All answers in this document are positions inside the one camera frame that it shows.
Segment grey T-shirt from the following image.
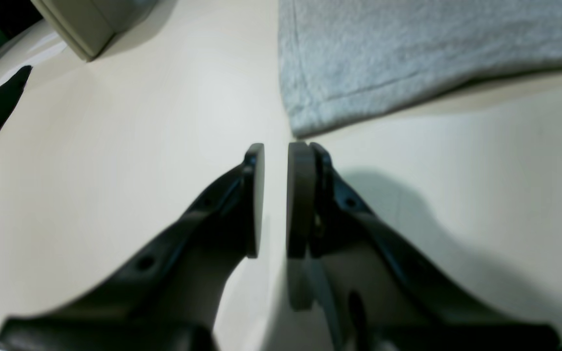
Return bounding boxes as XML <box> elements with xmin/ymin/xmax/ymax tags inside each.
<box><xmin>278</xmin><ymin>0</ymin><xmax>562</xmax><ymax>138</ymax></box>

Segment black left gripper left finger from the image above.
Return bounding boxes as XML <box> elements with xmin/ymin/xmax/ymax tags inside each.
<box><xmin>0</xmin><ymin>143</ymin><xmax>265</xmax><ymax>351</ymax></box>

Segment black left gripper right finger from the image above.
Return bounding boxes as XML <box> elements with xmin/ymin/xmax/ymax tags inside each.
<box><xmin>286</xmin><ymin>142</ymin><xmax>562</xmax><ymax>351</ymax></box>

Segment grey plastic bin right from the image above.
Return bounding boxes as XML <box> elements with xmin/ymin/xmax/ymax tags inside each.
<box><xmin>32</xmin><ymin>0</ymin><xmax>158</xmax><ymax>62</ymax></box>

